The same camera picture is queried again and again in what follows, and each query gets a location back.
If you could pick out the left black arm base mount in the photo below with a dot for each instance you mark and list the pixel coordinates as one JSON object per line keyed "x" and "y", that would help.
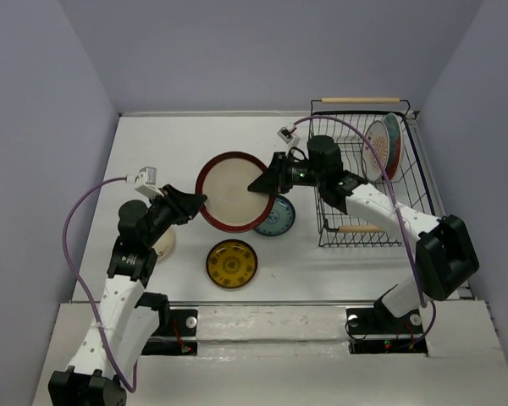
{"x": 177, "y": 338}

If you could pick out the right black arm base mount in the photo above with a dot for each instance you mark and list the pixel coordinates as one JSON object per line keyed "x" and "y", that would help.
{"x": 370, "y": 335}

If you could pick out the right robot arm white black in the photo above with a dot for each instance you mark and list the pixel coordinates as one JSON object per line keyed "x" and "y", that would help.
{"x": 440, "y": 249}

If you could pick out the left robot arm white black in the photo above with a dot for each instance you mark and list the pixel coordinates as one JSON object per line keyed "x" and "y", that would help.
{"x": 103, "y": 371}

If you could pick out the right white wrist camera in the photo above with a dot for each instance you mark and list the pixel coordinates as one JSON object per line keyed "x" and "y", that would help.
{"x": 289, "y": 136}

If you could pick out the white plate orange sunburst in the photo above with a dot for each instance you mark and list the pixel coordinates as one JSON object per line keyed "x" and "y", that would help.
{"x": 374, "y": 160}

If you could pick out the cream translucent plate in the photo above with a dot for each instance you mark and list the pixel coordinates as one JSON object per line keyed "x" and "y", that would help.
{"x": 165, "y": 244}

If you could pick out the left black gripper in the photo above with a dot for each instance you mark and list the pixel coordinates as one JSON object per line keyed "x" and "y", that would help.
{"x": 187, "y": 204}

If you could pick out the yellow black patterned plate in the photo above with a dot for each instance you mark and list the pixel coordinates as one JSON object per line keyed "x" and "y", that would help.
{"x": 231, "y": 264}

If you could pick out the blue white floral small plate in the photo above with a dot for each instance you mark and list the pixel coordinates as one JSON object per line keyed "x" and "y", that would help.
{"x": 279, "y": 220}

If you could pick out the black wire dish rack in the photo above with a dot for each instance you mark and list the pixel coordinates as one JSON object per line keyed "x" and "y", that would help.
{"x": 411, "y": 182}

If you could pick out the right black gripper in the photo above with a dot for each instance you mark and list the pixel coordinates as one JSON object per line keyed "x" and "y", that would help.
{"x": 274, "y": 179}

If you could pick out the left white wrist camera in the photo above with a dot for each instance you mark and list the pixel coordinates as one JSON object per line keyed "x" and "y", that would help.
{"x": 144, "y": 182}

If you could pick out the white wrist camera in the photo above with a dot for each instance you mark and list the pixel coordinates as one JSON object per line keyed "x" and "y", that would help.
{"x": 144, "y": 182}
{"x": 289, "y": 136}

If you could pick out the dark red rimmed beige plate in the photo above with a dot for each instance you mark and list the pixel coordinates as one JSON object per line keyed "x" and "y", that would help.
{"x": 230, "y": 207}

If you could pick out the red teal floral plate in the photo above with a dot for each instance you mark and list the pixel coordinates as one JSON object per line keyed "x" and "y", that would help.
{"x": 396, "y": 143}

